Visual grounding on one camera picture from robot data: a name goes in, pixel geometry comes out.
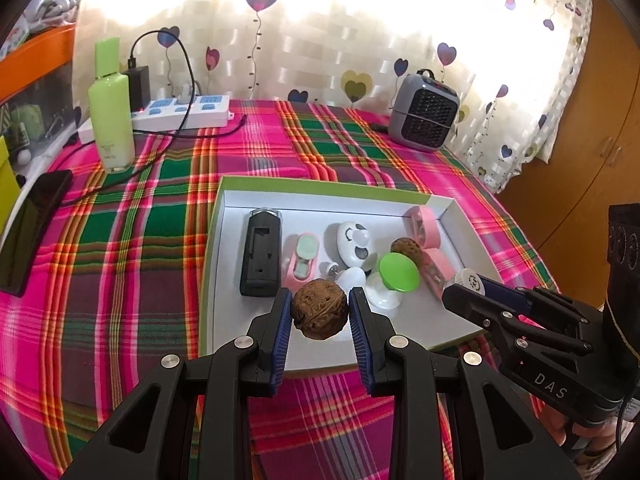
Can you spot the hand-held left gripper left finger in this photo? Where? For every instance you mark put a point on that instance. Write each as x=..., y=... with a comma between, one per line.
x=280, y=335

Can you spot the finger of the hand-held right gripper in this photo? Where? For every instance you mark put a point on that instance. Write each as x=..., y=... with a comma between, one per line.
x=470, y=305
x=502, y=292

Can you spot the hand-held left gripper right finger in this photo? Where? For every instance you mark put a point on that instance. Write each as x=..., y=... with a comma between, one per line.
x=361, y=340

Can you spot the small white jar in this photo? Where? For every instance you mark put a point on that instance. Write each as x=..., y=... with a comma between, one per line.
x=467, y=280

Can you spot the brown walnut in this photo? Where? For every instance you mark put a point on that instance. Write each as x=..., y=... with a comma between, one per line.
x=320, y=310
x=405, y=250

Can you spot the green and white cardboard box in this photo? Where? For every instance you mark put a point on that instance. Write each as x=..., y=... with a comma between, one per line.
x=235, y=320

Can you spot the pink clip with teal pads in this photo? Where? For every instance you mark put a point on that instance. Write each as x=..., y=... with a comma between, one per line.
x=440, y=267

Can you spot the grey egg-shaped ball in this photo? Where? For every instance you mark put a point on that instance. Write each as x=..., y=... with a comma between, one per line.
x=352, y=280

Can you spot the small white wheel pin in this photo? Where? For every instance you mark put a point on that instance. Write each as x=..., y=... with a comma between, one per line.
x=330, y=270

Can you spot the green-topped white stand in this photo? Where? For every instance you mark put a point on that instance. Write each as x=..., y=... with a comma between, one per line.
x=397, y=272

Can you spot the black battery charger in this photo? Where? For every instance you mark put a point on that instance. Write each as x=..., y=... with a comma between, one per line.
x=260, y=260

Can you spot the pink clip case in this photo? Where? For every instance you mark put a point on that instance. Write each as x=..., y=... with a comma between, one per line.
x=425, y=227

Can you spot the white panda-face clip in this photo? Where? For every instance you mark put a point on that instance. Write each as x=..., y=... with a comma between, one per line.
x=350, y=245

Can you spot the person's right hand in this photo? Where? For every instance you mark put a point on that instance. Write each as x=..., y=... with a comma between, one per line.
x=597, y=437

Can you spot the wooden cabinet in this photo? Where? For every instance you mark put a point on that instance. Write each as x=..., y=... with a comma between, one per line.
x=590, y=160

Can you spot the pink green plaid tablecloth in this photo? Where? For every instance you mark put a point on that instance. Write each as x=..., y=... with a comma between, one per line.
x=125, y=260

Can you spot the grey mini heater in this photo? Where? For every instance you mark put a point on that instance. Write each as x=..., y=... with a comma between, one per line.
x=425, y=115

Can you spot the white power strip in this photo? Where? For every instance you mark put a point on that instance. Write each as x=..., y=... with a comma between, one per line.
x=200, y=117

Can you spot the black smartphone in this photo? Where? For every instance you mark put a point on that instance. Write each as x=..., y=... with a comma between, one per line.
x=30, y=230

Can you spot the light green bottle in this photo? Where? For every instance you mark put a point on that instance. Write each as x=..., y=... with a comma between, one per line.
x=112, y=120

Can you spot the black plug adapter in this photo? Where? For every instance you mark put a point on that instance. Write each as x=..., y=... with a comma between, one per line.
x=137, y=87

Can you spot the heart print curtain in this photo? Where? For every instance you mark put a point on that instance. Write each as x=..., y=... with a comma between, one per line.
x=325, y=35

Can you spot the yellow-green cardboard box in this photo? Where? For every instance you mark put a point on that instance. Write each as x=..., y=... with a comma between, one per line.
x=6, y=185

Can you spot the small white ball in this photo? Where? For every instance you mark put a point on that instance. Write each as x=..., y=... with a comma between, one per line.
x=23, y=156

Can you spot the clear storage container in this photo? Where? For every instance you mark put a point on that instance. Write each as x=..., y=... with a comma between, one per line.
x=40, y=115

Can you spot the pile of packets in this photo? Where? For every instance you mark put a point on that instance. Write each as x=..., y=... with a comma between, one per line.
x=45, y=5

